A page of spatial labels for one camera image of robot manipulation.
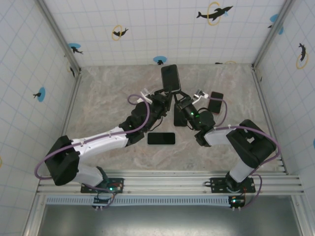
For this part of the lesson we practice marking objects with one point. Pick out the blue circle animal sticker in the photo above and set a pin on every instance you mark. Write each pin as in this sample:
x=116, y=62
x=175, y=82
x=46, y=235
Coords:
x=160, y=59
x=73, y=46
x=274, y=18
x=42, y=94

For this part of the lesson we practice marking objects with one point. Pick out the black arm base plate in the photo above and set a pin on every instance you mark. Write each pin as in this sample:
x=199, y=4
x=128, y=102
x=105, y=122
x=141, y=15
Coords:
x=217, y=186
x=86, y=189

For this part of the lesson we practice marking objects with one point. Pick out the black phone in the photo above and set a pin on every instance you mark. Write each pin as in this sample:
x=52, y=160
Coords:
x=213, y=112
x=161, y=144

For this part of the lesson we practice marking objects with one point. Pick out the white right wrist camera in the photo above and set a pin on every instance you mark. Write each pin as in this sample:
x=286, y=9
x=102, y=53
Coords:
x=200, y=94

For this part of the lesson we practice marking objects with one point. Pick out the aluminium mounting rail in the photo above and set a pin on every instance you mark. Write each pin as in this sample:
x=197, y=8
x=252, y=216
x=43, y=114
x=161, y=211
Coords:
x=167, y=180

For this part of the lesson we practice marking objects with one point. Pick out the small circuit board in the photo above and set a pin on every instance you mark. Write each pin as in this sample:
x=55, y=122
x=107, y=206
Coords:
x=116, y=187

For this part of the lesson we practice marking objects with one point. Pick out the grey metal panel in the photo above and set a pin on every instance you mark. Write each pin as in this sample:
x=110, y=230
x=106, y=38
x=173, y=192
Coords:
x=157, y=221

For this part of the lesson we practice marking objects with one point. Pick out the black connector box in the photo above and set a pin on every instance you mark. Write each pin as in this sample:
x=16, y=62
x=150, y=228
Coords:
x=236, y=202
x=101, y=202

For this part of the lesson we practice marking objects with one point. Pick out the aluminium frame post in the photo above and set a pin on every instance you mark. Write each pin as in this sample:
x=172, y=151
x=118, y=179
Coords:
x=273, y=33
x=59, y=37

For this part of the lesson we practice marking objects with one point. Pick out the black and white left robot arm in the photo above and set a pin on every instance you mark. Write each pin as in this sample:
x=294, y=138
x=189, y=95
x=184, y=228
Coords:
x=98, y=143

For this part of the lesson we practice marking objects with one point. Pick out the aluminium side rail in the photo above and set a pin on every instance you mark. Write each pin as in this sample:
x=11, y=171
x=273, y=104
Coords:
x=267, y=108
x=70, y=108

